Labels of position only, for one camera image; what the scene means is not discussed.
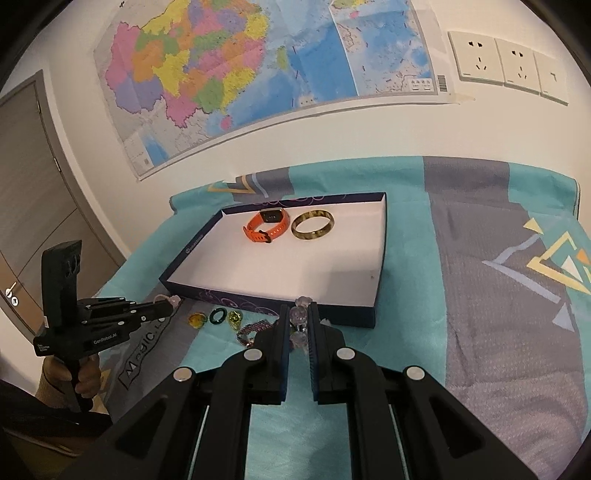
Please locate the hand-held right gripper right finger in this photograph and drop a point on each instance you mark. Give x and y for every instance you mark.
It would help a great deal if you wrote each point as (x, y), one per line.
(314, 344)

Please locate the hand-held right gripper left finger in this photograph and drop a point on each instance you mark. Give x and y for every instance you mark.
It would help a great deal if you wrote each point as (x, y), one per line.
(283, 344)

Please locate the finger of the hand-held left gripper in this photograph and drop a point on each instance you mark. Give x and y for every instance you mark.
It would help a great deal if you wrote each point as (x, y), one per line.
(134, 330)
(147, 308)

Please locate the pink hair clip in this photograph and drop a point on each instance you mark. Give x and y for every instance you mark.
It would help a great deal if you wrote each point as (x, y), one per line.
(168, 302)

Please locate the dark blue box lid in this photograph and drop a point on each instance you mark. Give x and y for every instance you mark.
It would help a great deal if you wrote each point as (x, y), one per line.
(286, 277)

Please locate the person's left forearm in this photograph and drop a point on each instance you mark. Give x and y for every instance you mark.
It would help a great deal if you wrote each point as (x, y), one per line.
(41, 415)

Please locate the person's left hand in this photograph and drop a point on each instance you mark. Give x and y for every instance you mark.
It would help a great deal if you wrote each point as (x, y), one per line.
(87, 378)

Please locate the grey-brown door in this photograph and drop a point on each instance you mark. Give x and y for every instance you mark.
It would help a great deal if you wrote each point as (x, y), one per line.
(37, 184)

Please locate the tortoiseshell bangle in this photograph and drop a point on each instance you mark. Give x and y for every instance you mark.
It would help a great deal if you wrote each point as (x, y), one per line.
(328, 226)

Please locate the orange smartwatch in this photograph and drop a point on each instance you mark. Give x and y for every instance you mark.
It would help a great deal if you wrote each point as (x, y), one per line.
(268, 226)

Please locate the teal and grey printed cloth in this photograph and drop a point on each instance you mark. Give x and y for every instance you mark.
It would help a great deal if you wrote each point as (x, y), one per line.
(485, 286)

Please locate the colourful wall map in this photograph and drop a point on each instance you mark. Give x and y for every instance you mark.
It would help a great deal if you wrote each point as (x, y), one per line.
(207, 69)

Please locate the white wall socket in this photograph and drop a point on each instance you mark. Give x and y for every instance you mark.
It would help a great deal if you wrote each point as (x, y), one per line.
(551, 78)
(519, 64)
(475, 57)

